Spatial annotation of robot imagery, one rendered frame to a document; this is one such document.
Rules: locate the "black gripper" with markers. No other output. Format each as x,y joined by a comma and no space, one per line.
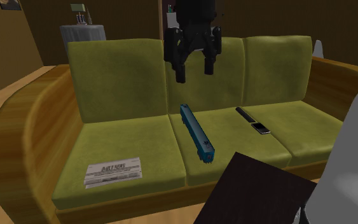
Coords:
195,14

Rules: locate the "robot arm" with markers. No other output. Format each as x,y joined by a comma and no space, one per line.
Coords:
349,161

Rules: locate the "black remote control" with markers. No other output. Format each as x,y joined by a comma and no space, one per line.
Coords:
245,114

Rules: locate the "blue toy train car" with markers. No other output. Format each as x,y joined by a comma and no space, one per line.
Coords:
197,133

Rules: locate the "black smartphone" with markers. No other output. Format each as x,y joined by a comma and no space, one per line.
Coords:
260,128

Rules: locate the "round table with grey cloth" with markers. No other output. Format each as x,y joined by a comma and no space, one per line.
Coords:
82,33

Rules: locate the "folded newspaper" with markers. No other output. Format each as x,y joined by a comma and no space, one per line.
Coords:
113,172

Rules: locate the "green sofa with wooden frame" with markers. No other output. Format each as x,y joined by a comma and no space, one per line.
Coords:
119,139

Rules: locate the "dark wall picture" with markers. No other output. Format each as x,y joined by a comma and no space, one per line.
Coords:
9,4

